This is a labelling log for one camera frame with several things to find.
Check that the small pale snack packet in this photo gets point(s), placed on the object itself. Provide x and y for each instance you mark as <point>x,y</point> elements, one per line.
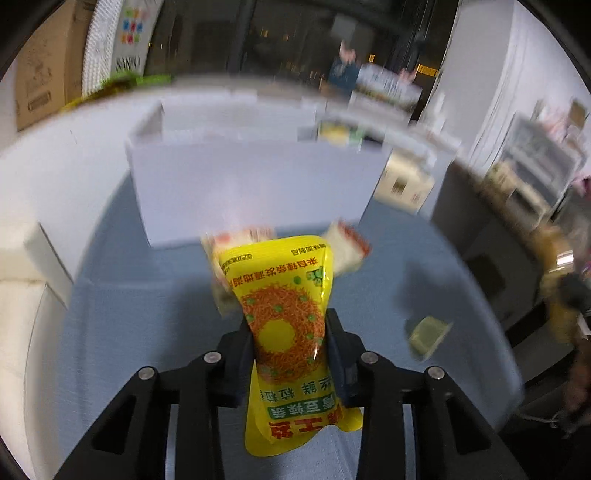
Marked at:
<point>427,337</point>

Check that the white cardboard box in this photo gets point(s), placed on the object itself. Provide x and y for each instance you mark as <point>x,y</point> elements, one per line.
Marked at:
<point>258,189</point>

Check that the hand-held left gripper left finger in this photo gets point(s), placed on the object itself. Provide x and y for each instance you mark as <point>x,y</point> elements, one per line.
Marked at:
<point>240,364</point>

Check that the pale yellow green snack packet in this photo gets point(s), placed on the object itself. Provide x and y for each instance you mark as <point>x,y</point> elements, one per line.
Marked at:
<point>339,132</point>

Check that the white orange snack packet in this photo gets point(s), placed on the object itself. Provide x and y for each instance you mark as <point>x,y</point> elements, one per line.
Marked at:
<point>348,244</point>

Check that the printed landscape gift box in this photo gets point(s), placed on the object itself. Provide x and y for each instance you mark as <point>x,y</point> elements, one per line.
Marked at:
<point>383,83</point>

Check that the white curtain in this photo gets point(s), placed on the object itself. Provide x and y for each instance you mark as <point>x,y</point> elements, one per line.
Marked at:
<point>521,60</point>

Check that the cream sofa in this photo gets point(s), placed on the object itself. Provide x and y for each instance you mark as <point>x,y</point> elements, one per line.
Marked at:
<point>18,300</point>

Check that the dark window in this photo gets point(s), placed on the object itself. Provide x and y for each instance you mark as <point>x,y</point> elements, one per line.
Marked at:
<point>277,37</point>

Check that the white shelf unit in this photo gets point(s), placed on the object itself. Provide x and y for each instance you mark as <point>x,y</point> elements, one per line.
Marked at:
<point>540,157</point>

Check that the yellow snack pouch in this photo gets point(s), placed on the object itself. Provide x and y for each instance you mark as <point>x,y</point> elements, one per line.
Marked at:
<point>281,323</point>

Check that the pink plush toy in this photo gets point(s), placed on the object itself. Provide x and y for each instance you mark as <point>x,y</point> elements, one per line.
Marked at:
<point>346,50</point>

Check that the brown cardboard box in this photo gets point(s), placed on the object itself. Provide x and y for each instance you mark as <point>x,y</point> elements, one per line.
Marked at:
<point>46,64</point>

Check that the white dotted shopping bag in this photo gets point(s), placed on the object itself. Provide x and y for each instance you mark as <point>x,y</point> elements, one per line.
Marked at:
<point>115,46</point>

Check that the beige printed snack bag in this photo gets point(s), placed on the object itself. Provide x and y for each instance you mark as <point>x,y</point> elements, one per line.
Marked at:
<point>554,277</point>

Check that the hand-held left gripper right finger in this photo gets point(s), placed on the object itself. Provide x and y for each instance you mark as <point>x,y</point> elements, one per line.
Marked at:
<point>341,364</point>

